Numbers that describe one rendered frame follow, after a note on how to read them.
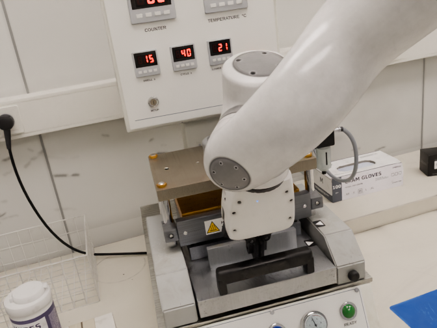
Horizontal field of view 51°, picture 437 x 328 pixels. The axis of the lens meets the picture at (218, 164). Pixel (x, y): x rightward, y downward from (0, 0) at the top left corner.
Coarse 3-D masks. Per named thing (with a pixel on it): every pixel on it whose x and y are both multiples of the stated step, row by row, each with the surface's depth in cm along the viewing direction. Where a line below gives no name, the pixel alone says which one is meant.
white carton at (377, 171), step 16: (336, 160) 137; (352, 160) 136; (368, 160) 135; (384, 160) 133; (320, 176) 131; (336, 176) 126; (368, 176) 128; (384, 176) 129; (400, 176) 131; (320, 192) 134; (336, 192) 126; (352, 192) 128; (368, 192) 129
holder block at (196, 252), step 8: (176, 208) 91; (296, 224) 79; (296, 232) 80; (208, 240) 78; (216, 240) 77; (224, 240) 77; (232, 240) 77; (192, 248) 76; (200, 248) 77; (192, 256) 77; (200, 256) 77
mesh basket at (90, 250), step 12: (84, 216) 120; (84, 228) 123; (48, 264) 100; (60, 264) 124; (96, 264) 121; (36, 276) 120; (96, 276) 113; (96, 288) 105; (72, 300) 104; (0, 312) 100; (60, 312) 104
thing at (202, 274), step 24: (240, 240) 73; (288, 240) 75; (192, 264) 76; (216, 264) 73; (192, 288) 72; (216, 288) 69; (240, 288) 68; (264, 288) 68; (288, 288) 69; (312, 288) 70; (216, 312) 68
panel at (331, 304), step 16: (352, 288) 72; (288, 304) 70; (304, 304) 71; (320, 304) 71; (336, 304) 72; (352, 304) 72; (224, 320) 69; (240, 320) 69; (256, 320) 69; (272, 320) 70; (288, 320) 70; (336, 320) 71; (352, 320) 72
